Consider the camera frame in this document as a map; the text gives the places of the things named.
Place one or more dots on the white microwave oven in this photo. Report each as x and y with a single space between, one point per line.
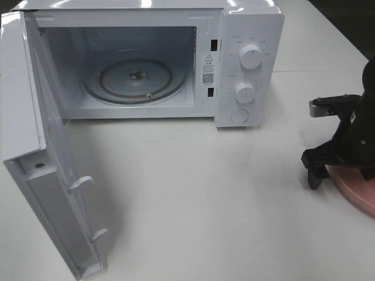
76 30

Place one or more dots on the white upper microwave knob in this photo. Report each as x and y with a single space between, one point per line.
251 55

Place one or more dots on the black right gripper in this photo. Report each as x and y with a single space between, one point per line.
351 145

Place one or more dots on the white round door button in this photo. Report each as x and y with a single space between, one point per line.
239 116

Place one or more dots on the white lower microwave knob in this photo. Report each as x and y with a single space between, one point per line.
244 92

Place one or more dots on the pink round plate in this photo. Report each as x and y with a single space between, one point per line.
354 188

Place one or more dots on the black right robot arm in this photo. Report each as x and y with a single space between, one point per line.
369 73

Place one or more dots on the white warning label sticker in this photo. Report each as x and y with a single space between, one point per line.
208 63

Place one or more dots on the white microwave door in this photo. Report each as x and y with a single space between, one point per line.
36 151

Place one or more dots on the white microwave knob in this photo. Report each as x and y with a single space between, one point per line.
251 55
244 92

